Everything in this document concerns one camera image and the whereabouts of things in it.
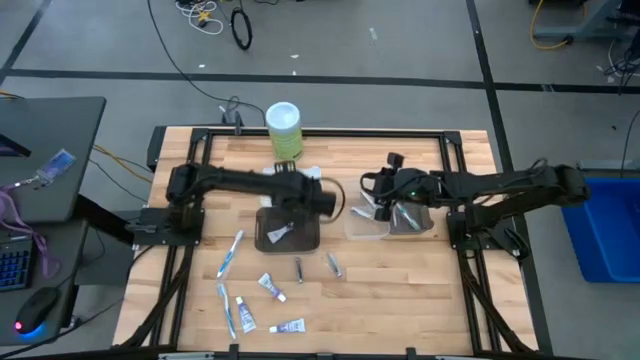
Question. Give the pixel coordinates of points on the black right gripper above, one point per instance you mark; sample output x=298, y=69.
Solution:
x=410, y=182

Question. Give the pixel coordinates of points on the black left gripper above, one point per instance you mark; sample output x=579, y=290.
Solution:
x=317, y=200

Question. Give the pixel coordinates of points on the teal white packaged toothbrush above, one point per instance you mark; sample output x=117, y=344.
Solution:
x=410, y=219

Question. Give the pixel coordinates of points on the white blue toothpaste tube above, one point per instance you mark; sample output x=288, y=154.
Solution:
x=277, y=235

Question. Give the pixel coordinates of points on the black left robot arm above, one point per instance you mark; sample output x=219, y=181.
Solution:
x=240, y=182

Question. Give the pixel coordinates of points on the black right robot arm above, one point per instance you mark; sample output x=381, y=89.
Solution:
x=500, y=185

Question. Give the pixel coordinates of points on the white package with black comb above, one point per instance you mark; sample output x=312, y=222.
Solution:
x=312, y=172

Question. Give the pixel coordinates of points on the clear plastic container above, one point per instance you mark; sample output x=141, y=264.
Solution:
x=367, y=230

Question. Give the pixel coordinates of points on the dark smoked plastic bin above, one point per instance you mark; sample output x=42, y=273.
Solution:
x=300, y=237

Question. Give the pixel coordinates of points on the grey small tube right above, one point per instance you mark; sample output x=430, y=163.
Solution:
x=334, y=265

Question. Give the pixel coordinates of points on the green wipes canister white lid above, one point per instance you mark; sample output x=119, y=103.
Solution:
x=285, y=140

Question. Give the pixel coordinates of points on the white purple toothpaste tube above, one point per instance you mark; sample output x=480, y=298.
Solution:
x=246, y=316
x=270, y=286
x=290, y=326

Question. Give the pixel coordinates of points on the blue white packaged toothbrush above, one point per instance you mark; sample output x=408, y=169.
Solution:
x=229, y=255
x=226, y=307

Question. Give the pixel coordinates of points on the black power adapter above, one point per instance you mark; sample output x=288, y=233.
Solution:
x=232, y=120

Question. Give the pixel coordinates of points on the blue plastic bin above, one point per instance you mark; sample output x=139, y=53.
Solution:
x=605, y=235

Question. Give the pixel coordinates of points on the black lower desk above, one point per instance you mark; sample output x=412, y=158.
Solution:
x=70, y=235

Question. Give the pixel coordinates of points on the black desk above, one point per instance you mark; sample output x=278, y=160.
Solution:
x=70, y=235
x=60, y=125

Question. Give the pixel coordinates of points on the blue id badge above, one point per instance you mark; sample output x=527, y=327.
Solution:
x=57, y=164

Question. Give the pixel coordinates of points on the black computer mouse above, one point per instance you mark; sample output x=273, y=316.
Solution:
x=37, y=307

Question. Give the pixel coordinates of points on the blue backlit keyboard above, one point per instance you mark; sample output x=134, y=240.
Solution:
x=15, y=265

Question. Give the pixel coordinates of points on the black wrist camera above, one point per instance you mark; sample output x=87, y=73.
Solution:
x=395, y=160

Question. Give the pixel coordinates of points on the black aluminium table frame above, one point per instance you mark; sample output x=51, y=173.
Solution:
x=325, y=133

